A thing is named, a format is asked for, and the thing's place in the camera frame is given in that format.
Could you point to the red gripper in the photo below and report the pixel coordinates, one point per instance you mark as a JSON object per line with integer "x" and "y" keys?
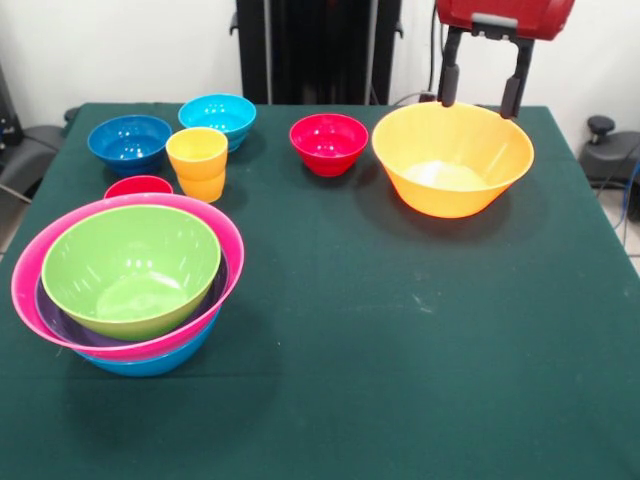
{"x": 540, "y": 15}

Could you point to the large orange bowl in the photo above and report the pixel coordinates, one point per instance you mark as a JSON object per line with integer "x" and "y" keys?
{"x": 450, "y": 145}

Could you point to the green bowl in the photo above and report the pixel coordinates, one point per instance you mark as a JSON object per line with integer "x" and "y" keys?
{"x": 130, "y": 270}

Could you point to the purple bowl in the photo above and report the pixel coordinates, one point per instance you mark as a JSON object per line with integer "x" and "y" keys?
{"x": 55, "y": 320}

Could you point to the large pink bowl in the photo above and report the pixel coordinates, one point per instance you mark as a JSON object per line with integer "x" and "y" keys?
{"x": 25, "y": 290}

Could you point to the black knobbed device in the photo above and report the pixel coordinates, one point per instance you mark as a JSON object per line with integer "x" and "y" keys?
{"x": 607, "y": 155}

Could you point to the small red bowl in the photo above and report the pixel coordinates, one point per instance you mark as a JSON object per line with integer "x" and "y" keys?
{"x": 327, "y": 140}

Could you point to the small light blue bowl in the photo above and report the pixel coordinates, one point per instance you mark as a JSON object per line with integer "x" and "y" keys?
{"x": 217, "y": 112}

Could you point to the yellow cup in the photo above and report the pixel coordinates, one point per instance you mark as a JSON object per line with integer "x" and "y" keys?
{"x": 197, "y": 165}

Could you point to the dark green tablecloth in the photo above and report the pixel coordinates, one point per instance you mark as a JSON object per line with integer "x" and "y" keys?
{"x": 450, "y": 400}

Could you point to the small dark blue bowl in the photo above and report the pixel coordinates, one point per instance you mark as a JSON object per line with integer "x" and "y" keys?
{"x": 127, "y": 142}

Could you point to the red cup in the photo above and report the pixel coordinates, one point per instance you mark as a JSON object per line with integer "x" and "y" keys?
{"x": 137, "y": 186}

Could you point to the black table clamp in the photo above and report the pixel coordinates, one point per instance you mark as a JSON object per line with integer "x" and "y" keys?
{"x": 70, "y": 115}

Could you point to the large light blue bowl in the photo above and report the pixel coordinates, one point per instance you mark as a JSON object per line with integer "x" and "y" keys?
{"x": 150, "y": 367}

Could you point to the black chair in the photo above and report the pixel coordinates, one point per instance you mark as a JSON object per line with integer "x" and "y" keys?
{"x": 30, "y": 150}

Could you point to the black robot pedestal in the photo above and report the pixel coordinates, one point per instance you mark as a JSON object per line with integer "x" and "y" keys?
{"x": 320, "y": 50}

